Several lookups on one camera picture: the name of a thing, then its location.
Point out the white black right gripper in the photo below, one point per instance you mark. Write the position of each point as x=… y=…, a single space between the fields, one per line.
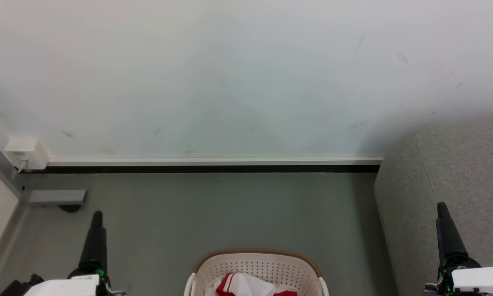
x=481 y=280

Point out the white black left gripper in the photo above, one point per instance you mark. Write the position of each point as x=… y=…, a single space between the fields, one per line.
x=65 y=287

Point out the red jersey with lettering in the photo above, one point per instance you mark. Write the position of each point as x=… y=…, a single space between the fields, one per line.
x=242 y=284

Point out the grey fabric sofa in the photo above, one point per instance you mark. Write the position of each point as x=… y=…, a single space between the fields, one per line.
x=456 y=172

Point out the white and black baseboard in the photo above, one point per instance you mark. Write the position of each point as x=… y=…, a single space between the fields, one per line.
x=213 y=163

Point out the cream perforated laundry basket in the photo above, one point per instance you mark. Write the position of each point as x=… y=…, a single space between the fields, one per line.
x=263 y=265

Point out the grey metal floor bracket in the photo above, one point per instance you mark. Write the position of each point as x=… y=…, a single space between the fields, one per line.
x=57 y=197

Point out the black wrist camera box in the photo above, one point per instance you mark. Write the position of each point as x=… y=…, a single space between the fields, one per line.
x=22 y=284

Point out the white wall socket box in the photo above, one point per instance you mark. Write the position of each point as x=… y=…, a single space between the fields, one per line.
x=26 y=152

